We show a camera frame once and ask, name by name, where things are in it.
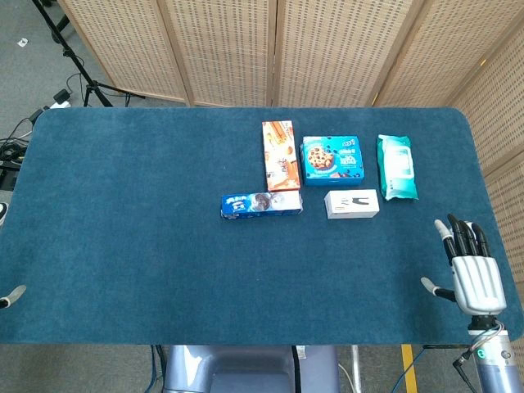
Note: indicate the black grey-tipped left robot hand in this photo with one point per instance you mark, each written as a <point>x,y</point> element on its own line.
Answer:
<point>14,294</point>

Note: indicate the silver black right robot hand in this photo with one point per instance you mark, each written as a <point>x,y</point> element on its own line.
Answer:
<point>479,282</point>

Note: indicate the white small box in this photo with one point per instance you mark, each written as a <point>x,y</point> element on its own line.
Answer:
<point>352,203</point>

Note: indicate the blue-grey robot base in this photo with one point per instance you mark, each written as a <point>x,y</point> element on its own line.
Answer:
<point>229,368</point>

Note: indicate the blue chocolate chip cookie box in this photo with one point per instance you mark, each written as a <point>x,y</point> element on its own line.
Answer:
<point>332,161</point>

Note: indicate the blue Oreo cookie pack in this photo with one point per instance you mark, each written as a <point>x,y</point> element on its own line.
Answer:
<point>262,204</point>

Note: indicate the orange biscuit box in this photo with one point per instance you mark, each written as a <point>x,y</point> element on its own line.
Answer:
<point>280,155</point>

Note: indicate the white black shoe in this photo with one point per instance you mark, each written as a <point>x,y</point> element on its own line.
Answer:
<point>3,213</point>

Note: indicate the blue felt table mat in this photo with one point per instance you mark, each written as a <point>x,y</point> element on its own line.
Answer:
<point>143,245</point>

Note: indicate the teal wet wipes pack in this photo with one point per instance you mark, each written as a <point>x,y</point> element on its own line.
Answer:
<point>397,168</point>

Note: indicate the metal table leg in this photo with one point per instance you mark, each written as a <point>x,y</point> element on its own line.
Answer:
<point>356,368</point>

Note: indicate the white power strip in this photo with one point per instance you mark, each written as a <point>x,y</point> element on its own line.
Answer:
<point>59,105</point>

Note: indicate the black power adapter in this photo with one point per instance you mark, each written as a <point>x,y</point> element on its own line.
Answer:
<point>61,96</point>

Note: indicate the black tripod stand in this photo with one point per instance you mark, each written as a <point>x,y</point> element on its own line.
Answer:
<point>67,53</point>

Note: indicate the white paper scrap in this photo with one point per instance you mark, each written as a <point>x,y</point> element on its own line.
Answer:
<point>22,42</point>

